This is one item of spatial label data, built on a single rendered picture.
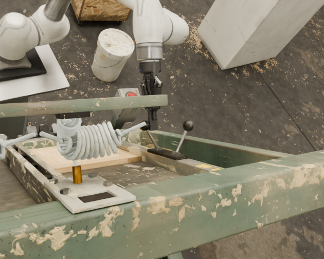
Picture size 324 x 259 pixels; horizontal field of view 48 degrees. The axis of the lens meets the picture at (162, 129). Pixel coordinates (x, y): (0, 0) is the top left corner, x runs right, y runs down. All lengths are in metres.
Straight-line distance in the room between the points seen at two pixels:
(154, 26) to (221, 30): 2.65
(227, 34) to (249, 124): 0.93
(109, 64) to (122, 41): 0.21
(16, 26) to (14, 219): 1.49
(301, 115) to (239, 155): 3.00
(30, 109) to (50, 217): 0.16
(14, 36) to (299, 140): 2.95
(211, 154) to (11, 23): 1.16
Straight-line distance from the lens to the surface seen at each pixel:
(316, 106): 4.52
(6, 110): 0.57
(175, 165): 1.15
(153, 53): 1.22
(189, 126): 1.18
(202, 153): 1.44
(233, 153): 1.29
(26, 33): 1.98
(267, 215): 0.74
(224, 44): 3.84
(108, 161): 1.31
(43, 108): 0.58
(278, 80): 4.37
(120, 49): 3.01
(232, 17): 3.74
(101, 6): 3.47
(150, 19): 1.23
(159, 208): 0.58
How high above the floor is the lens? 2.41
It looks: 51 degrees down
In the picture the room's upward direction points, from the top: 36 degrees clockwise
